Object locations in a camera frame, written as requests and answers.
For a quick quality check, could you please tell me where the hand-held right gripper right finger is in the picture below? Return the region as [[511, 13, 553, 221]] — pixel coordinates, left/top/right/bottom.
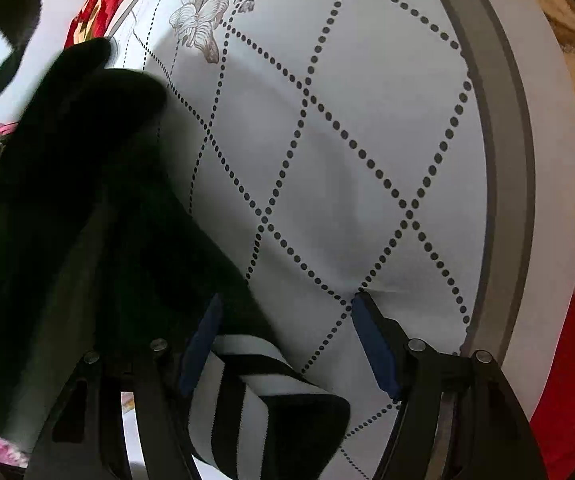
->
[[352, 292, 548, 480]]

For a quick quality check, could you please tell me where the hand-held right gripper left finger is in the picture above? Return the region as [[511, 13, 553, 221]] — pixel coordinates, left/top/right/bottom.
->
[[25, 294, 224, 480]]

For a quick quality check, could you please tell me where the green and white varsity jacket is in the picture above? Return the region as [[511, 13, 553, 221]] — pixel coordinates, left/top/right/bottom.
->
[[0, 37, 351, 480]]

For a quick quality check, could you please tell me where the white diamond-pattern floral mat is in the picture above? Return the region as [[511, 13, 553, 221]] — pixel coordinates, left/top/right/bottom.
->
[[112, 0, 575, 480]]

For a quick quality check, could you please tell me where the black fuzzy strip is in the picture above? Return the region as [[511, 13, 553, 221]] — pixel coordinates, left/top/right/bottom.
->
[[0, 0, 43, 103]]

